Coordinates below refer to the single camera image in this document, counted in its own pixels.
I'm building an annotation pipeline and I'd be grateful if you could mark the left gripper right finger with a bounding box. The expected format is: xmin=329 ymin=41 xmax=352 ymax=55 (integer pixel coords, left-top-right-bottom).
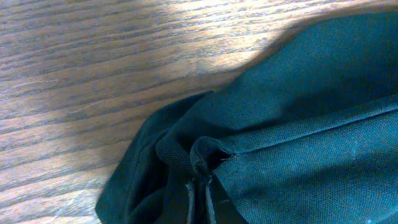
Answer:
xmin=205 ymin=178 xmax=217 ymax=224

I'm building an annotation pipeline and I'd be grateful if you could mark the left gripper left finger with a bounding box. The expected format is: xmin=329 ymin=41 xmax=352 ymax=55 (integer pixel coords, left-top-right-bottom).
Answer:
xmin=185 ymin=182 xmax=195 ymax=224

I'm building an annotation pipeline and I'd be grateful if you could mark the black t-shirt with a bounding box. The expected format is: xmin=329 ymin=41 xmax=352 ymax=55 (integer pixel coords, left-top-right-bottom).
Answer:
xmin=95 ymin=11 xmax=397 ymax=224

